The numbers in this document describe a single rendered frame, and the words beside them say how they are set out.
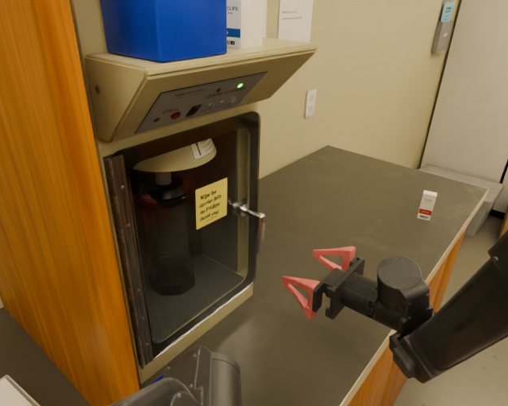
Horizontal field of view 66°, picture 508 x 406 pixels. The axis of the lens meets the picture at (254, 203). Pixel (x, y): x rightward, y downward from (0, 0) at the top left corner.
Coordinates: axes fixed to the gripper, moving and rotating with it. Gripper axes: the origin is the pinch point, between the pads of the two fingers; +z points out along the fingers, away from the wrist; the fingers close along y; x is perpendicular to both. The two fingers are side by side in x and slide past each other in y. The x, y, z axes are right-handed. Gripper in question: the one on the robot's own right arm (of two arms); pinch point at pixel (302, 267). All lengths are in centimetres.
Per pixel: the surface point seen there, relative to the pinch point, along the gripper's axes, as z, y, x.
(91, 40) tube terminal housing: 15.1, 22.7, -38.7
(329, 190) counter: 32, -68, 22
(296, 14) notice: 58, -82, -36
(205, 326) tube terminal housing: 17.3, 9.3, 18.1
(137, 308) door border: 15.4, 24.1, 1.0
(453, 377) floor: -21, -104, 119
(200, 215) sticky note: 15.0, 9.5, -9.7
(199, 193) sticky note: 14.8, 9.3, -13.9
